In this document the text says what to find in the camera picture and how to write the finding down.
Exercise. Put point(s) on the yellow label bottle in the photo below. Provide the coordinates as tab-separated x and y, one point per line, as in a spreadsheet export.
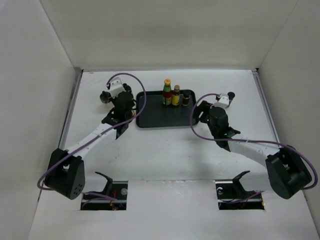
176	96

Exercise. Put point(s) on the black rectangular tray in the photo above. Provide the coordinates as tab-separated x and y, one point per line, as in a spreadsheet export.
156	115

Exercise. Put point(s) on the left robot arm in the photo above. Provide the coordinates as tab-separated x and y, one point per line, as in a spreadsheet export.
66	173

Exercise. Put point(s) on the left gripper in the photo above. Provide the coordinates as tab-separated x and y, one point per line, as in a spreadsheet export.
114	101

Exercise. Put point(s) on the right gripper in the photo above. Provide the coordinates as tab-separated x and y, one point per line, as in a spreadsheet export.
204	107

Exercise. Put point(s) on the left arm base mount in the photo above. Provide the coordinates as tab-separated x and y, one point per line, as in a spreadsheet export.
113	197

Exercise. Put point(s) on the small black-cap spice shaker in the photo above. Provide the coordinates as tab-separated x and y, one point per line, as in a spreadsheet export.
186	97

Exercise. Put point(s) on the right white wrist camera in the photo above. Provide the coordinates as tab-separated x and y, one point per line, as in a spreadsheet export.
222	101

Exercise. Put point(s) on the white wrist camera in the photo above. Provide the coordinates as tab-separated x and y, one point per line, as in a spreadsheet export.
115	87
222	101

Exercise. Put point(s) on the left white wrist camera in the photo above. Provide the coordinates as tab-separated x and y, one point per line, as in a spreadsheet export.
115	87

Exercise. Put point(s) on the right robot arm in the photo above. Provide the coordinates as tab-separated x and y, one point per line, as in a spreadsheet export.
287	173

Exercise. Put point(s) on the clear jar black stopper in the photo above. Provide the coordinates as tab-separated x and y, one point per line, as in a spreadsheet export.
127	88
105	97

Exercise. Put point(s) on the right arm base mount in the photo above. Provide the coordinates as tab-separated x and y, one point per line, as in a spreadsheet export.
231	195

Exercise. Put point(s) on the red sauce bottle green label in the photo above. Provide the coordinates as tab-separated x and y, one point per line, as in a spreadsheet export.
167	93

